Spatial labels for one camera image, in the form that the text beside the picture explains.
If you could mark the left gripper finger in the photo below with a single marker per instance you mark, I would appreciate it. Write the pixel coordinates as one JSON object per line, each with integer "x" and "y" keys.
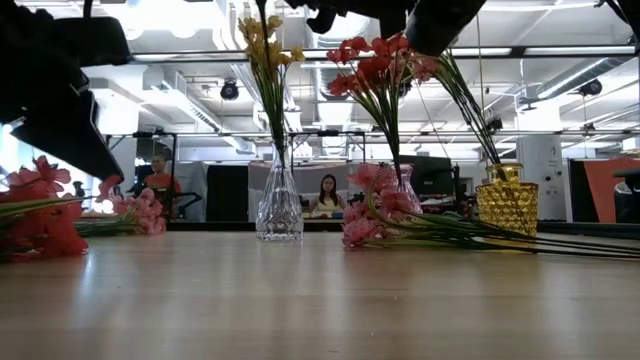
{"x": 70, "y": 140}

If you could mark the red artificial flower stem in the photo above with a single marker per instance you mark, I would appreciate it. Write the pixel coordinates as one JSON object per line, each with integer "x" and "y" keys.
{"x": 372, "y": 70}
{"x": 40, "y": 175}
{"x": 50, "y": 235}

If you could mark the pink artificial flower stem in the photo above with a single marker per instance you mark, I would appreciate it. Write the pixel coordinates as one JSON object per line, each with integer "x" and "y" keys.
{"x": 147, "y": 215}
{"x": 365, "y": 230}
{"x": 463, "y": 100}

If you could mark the yellow artificial flower stem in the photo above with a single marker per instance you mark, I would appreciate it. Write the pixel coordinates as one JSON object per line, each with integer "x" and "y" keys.
{"x": 270, "y": 75}

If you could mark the pink glass vase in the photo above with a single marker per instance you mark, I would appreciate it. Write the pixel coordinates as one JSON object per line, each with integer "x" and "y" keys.
{"x": 407, "y": 182}

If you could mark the yellow dimpled glass vase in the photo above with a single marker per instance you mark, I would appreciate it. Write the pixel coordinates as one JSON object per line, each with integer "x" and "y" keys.
{"x": 507, "y": 205}

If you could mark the clear ribbed glass vase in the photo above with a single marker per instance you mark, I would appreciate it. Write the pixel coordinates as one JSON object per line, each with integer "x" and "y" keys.
{"x": 279, "y": 210}

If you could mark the person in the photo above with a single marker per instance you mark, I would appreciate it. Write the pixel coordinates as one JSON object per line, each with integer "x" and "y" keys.
{"x": 327, "y": 197}
{"x": 160, "y": 182}

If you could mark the overhead LED light bar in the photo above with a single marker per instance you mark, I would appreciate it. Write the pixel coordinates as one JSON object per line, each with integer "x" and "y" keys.
{"x": 550, "y": 50}

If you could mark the black computer monitor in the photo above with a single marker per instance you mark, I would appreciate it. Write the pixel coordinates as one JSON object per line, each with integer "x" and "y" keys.
{"x": 432, "y": 175}

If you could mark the black partition panel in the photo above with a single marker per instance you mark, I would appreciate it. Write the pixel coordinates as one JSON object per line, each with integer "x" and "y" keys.
{"x": 227, "y": 192}

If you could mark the orange partition panel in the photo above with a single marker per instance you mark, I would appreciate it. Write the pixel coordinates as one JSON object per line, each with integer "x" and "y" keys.
{"x": 600, "y": 190}

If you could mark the black office chair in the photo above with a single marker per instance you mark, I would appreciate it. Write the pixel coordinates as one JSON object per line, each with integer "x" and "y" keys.
{"x": 627, "y": 200}

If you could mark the black metal rack frame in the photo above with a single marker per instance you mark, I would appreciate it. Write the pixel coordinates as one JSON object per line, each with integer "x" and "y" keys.
{"x": 150, "y": 134}

